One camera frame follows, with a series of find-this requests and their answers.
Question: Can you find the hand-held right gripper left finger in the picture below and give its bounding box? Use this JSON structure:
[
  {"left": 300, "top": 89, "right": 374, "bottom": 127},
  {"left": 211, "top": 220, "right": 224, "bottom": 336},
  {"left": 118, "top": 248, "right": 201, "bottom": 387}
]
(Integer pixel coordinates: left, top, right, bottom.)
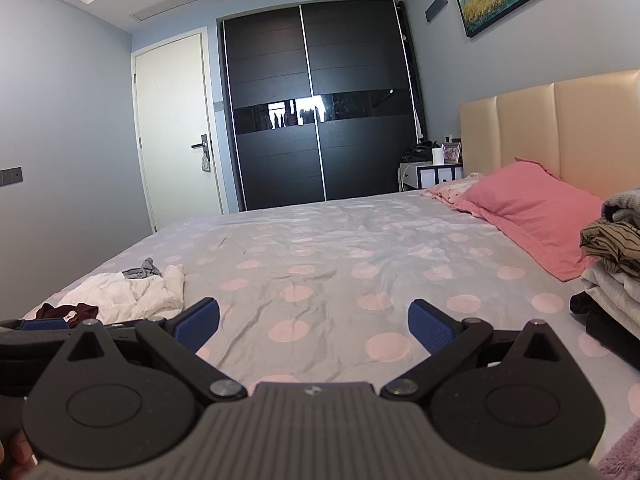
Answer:
[{"left": 64, "top": 297, "right": 248, "bottom": 402}]

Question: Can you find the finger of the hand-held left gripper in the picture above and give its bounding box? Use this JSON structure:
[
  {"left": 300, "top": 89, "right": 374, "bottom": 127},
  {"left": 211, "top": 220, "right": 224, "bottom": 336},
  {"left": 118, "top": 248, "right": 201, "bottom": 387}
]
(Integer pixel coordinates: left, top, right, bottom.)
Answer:
[{"left": 0, "top": 318, "right": 76, "bottom": 345}]

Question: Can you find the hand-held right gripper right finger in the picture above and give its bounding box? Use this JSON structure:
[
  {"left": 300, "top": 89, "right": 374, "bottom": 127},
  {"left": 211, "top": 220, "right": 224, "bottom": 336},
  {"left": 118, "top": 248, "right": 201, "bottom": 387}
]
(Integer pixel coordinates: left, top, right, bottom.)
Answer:
[{"left": 380, "top": 299, "right": 576, "bottom": 403}]

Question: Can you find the dark red sweater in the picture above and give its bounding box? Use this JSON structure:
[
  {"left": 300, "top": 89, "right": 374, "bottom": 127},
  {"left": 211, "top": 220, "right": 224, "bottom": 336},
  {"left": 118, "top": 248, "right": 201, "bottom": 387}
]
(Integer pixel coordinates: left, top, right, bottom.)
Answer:
[{"left": 36, "top": 302, "right": 101, "bottom": 323}]

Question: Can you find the person's left hand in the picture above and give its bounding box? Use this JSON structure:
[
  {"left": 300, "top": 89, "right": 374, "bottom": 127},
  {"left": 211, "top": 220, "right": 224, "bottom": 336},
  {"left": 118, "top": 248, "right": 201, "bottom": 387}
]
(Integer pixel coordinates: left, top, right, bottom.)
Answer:
[{"left": 0, "top": 430, "right": 37, "bottom": 480}]

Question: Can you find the white garment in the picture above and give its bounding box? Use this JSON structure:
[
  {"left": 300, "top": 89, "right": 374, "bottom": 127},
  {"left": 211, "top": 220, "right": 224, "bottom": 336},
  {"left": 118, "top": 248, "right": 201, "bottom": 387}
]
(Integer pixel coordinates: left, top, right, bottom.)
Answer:
[{"left": 60, "top": 264, "right": 187, "bottom": 323}]

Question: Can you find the small grey garment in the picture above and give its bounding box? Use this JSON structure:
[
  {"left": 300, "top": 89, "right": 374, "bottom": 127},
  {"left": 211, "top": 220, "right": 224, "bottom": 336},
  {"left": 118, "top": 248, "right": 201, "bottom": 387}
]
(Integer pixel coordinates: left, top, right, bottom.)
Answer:
[{"left": 122, "top": 258, "right": 163, "bottom": 280}]

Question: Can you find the polka dot bed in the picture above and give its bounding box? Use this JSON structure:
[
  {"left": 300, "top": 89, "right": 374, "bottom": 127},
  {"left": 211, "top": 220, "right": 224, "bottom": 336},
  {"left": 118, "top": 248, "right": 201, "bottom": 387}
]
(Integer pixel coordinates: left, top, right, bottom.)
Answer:
[{"left": 0, "top": 191, "right": 640, "bottom": 480}]

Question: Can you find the white nightstand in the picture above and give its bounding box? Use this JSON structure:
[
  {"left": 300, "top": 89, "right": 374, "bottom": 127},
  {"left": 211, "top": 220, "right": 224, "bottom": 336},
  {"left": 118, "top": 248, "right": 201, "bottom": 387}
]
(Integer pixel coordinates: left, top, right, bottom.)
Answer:
[{"left": 398, "top": 162, "right": 465, "bottom": 192}]

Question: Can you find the pink pillow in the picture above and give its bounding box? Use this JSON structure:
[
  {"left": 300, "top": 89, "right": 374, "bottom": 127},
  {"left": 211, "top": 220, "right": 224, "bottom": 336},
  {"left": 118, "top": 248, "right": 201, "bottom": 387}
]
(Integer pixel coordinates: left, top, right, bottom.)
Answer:
[{"left": 452, "top": 157, "right": 608, "bottom": 282}]

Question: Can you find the black bag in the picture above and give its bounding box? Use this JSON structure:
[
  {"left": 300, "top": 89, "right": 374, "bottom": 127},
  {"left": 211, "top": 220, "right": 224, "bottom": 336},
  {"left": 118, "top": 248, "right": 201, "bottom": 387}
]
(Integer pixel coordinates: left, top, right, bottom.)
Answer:
[{"left": 407, "top": 137, "right": 441, "bottom": 164}]

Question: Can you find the black folded garment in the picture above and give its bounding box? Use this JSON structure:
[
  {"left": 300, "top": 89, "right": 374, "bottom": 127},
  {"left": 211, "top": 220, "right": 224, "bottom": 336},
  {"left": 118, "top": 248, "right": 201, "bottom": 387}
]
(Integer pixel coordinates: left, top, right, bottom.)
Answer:
[{"left": 570, "top": 290, "right": 640, "bottom": 359}]

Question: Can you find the light grey folded garment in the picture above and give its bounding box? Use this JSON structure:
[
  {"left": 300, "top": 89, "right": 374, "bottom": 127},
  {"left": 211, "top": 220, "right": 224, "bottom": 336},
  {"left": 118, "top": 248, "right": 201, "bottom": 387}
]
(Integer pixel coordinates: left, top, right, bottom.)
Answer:
[{"left": 580, "top": 262, "right": 640, "bottom": 327}]

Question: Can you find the olive striped garment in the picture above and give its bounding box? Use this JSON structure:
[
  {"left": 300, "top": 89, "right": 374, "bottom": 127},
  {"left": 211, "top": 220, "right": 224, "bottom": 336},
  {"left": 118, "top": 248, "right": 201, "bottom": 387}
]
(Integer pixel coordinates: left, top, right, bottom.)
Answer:
[{"left": 580, "top": 219, "right": 640, "bottom": 277}]

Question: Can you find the white door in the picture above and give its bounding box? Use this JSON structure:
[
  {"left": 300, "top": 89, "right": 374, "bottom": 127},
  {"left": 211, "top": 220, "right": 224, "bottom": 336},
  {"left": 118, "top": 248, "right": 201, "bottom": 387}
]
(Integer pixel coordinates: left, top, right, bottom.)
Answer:
[{"left": 132, "top": 27, "right": 226, "bottom": 233}]

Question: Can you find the beige padded headboard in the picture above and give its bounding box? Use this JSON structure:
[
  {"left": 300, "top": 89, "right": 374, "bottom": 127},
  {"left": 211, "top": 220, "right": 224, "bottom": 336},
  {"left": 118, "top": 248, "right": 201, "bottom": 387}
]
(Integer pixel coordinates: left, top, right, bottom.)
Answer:
[{"left": 459, "top": 69, "right": 640, "bottom": 202}]

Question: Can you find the purple shaggy rug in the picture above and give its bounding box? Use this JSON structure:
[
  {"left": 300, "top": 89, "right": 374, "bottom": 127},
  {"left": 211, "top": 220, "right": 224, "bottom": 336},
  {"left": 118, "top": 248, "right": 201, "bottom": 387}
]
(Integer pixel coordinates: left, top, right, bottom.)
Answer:
[{"left": 597, "top": 417, "right": 640, "bottom": 480}]

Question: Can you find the black sliding wardrobe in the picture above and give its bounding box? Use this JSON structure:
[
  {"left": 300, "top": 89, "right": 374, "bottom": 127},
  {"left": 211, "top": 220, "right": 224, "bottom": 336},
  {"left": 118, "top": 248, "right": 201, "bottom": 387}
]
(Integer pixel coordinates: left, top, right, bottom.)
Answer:
[{"left": 217, "top": 0, "right": 427, "bottom": 212}]

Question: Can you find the ceiling air vent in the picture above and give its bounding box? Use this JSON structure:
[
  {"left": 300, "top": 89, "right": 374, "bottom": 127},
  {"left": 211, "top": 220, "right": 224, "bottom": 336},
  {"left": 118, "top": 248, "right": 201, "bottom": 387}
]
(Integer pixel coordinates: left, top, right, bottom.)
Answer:
[{"left": 130, "top": 0, "right": 236, "bottom": 22}]

